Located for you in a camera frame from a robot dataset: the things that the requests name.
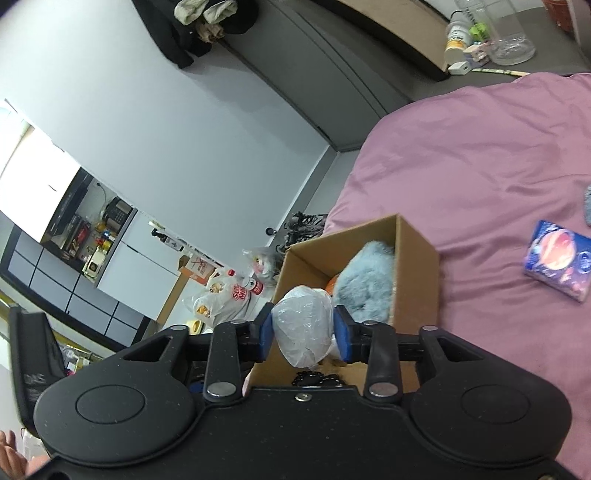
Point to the printed white plastic bag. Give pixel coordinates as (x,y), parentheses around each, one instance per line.
(217,300)

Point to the black hanging jacket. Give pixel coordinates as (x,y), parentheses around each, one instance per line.
(180,46)

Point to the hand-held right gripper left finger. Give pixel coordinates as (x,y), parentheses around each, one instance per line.
(267,337)

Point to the clear plastic bag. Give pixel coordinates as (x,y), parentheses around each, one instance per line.
(263,265)

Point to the flat black-framed cardboard box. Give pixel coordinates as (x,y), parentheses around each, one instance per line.
(397,27)

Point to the thin patterned strip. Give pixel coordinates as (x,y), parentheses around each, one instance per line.
(498,71)

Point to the brown cardboard box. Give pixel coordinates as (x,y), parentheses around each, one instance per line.
(415,277)

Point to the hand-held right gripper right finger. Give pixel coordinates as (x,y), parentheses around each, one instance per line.
(344,337)

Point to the clear glass jar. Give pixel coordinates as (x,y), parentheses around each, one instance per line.
(508,41)

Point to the grey door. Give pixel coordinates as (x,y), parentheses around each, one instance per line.
(314,60)

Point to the small white box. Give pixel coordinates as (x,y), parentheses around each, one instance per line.
(478,54)

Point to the black beaded item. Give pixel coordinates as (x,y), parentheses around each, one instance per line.
(318,378)

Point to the person's left hand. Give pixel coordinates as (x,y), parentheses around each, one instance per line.
(10,457)

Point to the red-capped bottle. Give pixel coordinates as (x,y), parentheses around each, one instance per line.
(253,286)

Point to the orange and white carton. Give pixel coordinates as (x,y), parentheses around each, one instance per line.
(198,267)

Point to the yellow slippers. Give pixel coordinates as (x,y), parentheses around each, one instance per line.
(196,325)

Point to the blue fluffy plush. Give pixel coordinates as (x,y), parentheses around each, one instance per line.
(364,281)

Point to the grey cloth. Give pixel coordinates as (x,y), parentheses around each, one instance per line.
(587,205)

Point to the beige hanging cloth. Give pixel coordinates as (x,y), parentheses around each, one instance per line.
(203,14)

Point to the white and yellow bottle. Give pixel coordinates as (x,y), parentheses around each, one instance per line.
(457,44)

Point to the black shoes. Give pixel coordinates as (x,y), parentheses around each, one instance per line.
(302,228)

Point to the rice cooker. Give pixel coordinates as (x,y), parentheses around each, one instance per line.
(117,212)

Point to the purple tissue packet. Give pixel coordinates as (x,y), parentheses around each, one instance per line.
(558,258)

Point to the white charger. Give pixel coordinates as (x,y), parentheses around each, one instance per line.
(459,68)

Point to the burger plush toy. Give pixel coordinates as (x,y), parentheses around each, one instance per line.
(332,282)

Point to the black spray bottle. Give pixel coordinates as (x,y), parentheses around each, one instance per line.
(159,233)

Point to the white kitchen cabinet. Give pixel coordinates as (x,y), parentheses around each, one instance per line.
(60,286)

